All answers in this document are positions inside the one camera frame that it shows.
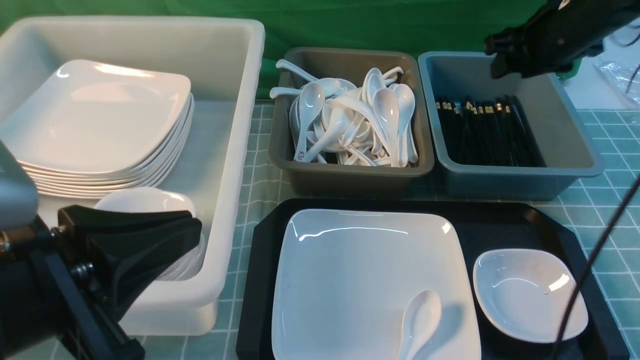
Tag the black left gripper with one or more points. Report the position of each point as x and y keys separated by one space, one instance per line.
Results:
x=96 y=263

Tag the grey-blue plastic chopstick bin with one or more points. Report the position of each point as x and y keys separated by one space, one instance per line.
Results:
x=565 y=144

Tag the stack of white square plates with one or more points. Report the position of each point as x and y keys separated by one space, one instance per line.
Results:
x=92 y=129

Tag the green backdrop cloth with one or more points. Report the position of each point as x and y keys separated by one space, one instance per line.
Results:
x=408 y=26

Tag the pile of white soup spoons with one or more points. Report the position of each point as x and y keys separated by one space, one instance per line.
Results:
x=368 y=125

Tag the stack of small white bowls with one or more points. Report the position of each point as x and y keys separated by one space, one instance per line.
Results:
x=140 y=200

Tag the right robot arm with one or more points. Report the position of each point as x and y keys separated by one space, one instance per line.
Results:
x=556 y=35

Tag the large white plastic tub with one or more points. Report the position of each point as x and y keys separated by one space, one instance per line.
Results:
x=222 y=58

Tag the green checkered tablecloth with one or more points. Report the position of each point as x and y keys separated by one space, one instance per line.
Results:
x=585 y=208

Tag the white ceramic soup spoon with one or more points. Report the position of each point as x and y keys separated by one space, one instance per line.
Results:
x=420 y=320

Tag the large white square plate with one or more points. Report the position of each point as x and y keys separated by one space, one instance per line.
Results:
x=345 y=277

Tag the clear plastic bag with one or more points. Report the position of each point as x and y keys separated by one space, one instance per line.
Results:
x=625 y=80

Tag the bundle of black chopsticks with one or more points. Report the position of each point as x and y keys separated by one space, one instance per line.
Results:
x=488 y=133

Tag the brown plastic spoon bin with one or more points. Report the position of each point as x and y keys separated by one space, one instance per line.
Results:
x=333 y=180

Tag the small white sauce bowl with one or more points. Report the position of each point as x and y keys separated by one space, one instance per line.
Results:
x=523 y=292

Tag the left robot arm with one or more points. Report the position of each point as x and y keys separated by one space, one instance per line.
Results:
x=25 y=322

